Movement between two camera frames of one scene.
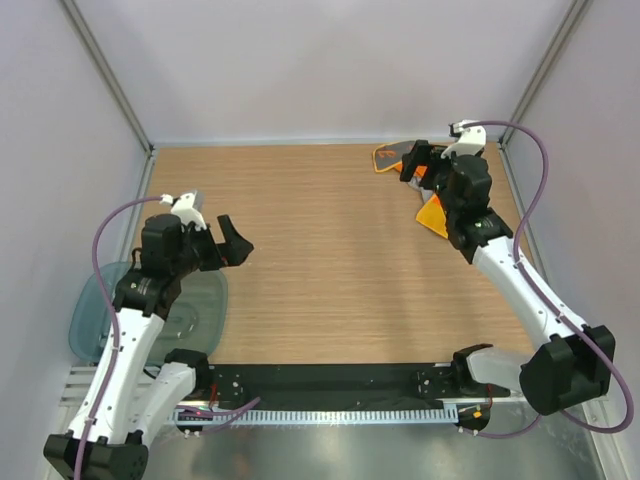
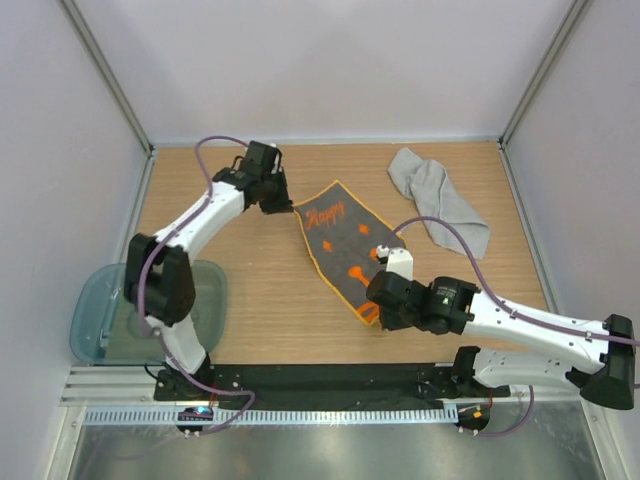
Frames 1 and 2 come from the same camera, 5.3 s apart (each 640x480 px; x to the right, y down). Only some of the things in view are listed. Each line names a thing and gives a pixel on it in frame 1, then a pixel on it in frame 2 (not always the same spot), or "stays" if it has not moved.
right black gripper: [420, 155] to [390, 323]
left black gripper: [233, 251] to [283, 204]
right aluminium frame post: [572, 17] stays
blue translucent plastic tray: [196, 320] stays
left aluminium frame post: [80, 25] stays
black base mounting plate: [232, 385] stays
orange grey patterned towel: [432, 214] to [344, 235]
